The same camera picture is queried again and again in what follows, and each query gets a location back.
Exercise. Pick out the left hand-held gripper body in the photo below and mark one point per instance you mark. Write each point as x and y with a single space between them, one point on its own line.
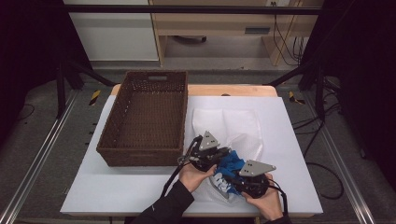
205 155

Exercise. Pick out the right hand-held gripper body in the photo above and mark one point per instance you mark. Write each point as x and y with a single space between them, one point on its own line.
255 183

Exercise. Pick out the blue garment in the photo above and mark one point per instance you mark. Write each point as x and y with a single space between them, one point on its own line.
230 165

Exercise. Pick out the white plastic bag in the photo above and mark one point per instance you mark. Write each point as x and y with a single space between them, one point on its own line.
239 130

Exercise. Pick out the person's right hand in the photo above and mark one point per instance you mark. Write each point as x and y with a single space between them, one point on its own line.
264 203

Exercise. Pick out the person's left hand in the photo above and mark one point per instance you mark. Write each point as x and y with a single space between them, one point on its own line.
193 179

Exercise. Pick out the brown wicker basket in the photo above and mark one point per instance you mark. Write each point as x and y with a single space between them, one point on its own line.
146 124

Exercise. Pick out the yellow black tape mark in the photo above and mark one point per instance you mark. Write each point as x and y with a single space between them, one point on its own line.
293 98

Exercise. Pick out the black metal stand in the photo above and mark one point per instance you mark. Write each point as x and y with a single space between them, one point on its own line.
319 93
60 87

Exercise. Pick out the dark drawer label plate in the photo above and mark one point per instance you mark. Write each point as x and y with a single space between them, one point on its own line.
257 30

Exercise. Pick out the light wooden desk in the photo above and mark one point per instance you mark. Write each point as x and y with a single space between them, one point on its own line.
218 23

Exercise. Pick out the black horizontal bar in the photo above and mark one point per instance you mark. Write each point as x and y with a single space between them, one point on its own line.
186 9

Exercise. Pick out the white cabinet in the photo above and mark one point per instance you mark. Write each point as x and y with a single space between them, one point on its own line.
115 37

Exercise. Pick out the black curtain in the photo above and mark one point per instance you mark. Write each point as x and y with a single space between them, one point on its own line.
367 77
28 46

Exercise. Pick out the aluminium floor rail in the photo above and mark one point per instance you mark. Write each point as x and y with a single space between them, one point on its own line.
37 161
342 161

